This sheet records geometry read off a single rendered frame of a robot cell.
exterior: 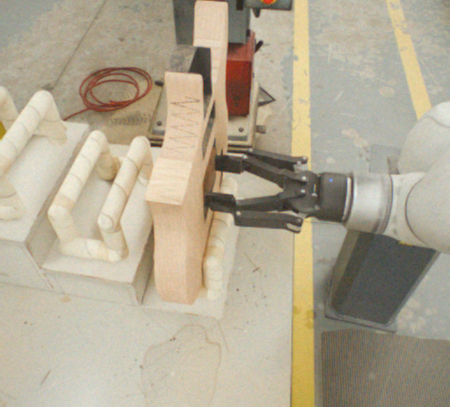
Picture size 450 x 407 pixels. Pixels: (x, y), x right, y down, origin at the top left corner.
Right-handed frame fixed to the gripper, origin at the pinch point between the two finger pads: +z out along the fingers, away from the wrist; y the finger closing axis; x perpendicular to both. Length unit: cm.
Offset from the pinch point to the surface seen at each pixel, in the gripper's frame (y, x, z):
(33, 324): -19.4, -22.0, 28.1
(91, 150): 4.7, -2.0, 22.0
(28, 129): 0.8, 5.2, 29.2
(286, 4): 97, -20, -5
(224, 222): -0.6, -9.9, -2.1
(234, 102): 111, -76, 13
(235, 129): 104, -86, 11
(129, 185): -1.2, -2.5, 13.3
